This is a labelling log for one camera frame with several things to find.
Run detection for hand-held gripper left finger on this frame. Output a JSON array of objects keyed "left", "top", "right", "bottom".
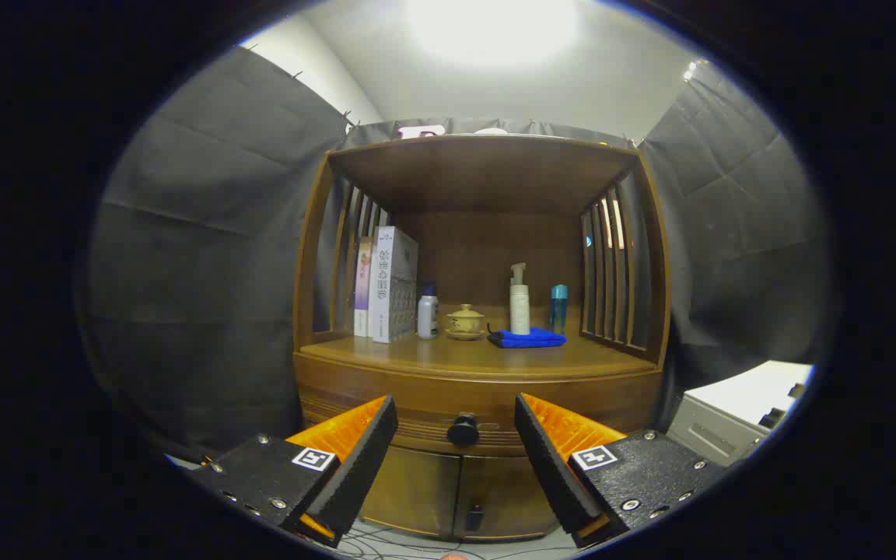
[{"left": 184, "top": 394, "right": 400, "bottom": 549}]

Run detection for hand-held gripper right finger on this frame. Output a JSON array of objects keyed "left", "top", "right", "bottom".
[{"left": 514, "top": 393, "right": 729, "bottom": 549}]

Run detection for black round drawer knob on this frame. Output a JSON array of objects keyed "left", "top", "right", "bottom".
[{"left": 446, "top": 414, "right": 481, "bottom": 448}]

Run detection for wooden drawer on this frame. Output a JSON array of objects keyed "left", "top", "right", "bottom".
[{"left": 296, "top": 377, "right": 660, "bottom": 457}]

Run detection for wooden cabinet door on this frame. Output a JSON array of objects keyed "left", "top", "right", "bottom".
[
  {"left": 360, "top": 445, "right": 462, "bottom": 537},
  {"left": 454, "top": 455, "right": 565, "bottom": 541}
]

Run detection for wooden countertop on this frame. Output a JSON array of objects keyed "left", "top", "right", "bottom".
[{"left": 299, "top": 331, "right": 663, "bottom": 382}]

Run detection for wooden cabinet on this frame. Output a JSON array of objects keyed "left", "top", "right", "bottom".
[{"left": 292, "top": 134, "right": 671, "bottom": 543}]

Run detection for blue folded cloth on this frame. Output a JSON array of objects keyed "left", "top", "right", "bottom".
[{"left": 487, "top": 325, "right": 567, "bottom": 349}]

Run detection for white bottle blue cap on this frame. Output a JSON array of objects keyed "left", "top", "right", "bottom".
[{"left": 417, "top": 283, "right": 439, "bottom": 340}]

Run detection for white pump bottle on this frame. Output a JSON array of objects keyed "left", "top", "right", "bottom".
[{"left": 509, "top": 262, "right": 531, "bottom": 336}]

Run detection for purple book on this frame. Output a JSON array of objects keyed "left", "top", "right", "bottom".
[{"left": 353, "top": 236, "right": 375, "bottom": 338}]

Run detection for yellow lidded tea cup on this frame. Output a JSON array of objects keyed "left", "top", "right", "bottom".
[{"left": 446, "top": 304, "right": 486, "bottom": 341}]

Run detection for white patterned book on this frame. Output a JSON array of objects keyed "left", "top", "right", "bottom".
[{"left": 368, "top": 226, "right": 419, "bottom": 344}]

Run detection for white grey appliance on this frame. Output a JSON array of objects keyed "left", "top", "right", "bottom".
[{"left": 666, "top": 360, "right": 814, "bottom": 467}]

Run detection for black backdrop cloth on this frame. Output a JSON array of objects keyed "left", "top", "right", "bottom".
[{"left": 86, "top": 47, "right": 834, "bottom": 460}]

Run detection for black floor cables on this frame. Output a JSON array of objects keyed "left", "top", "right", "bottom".
[{"left": 339, "top": 521, "right": 581, "bottom": 560}]

